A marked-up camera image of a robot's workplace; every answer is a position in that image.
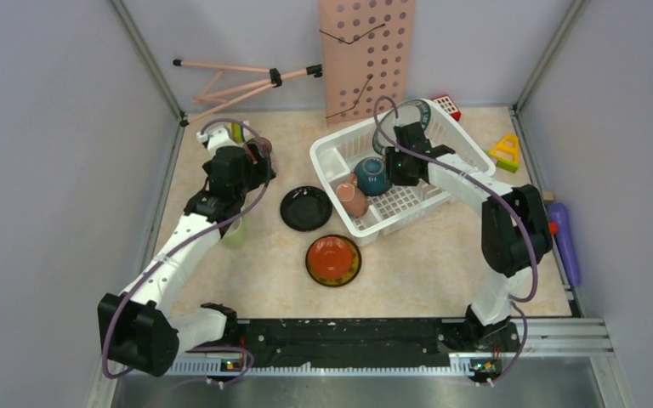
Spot pink glass mug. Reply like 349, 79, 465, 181
243, 138, 273, 164

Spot white plastic dish rack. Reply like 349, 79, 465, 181
309, 99, 496, 247

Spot orange dotted mug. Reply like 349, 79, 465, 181
336, 173, 368, 218

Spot white plate green rim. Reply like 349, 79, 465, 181
395, 99, 433, 145

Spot light green mug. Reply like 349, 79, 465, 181
221, 217, 248, 249

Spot black small plate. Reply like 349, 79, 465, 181
279, 185, 333, 232

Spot red bowl yellow rim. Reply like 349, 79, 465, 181
304, 234, 363, 288

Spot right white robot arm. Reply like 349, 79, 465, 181
385, 122, 553, 350

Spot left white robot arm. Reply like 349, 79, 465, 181
98, 118, 275, 379

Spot stacked coloured toy blocks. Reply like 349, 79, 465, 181
229, 122, 252, 144

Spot pink tripod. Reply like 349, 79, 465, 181
172, 58, 324, 128

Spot red toy basket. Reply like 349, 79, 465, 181
432, 94, 462, 122

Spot yellow green toy block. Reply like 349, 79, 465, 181
487, 134, 520, 173

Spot pink perforated board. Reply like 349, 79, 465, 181
318, 0, 416, 124

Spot purple handle tool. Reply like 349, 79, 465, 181
547, 202, 582, 286

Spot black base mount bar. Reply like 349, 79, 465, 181
213, 317, 491, 371

